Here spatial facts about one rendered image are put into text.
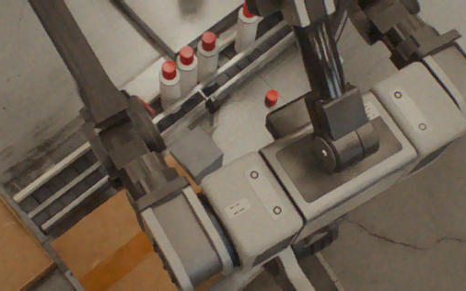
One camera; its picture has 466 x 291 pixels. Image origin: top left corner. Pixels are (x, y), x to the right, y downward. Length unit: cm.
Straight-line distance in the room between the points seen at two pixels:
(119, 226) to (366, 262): 139
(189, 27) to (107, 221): 68
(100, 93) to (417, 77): 48
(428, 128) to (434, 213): 167
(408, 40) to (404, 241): 156
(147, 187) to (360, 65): 102
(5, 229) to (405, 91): 103
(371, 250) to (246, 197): 167
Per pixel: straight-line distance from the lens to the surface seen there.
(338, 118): 84
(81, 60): 100
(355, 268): 248
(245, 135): 167
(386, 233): 255
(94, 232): 130
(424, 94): 100
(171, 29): 176
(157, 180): 92
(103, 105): 99
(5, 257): 162
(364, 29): 113
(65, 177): 160
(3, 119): 175
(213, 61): 155
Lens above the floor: 236
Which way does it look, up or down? 68 degrees down
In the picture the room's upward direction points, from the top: 9 degrees clockwise
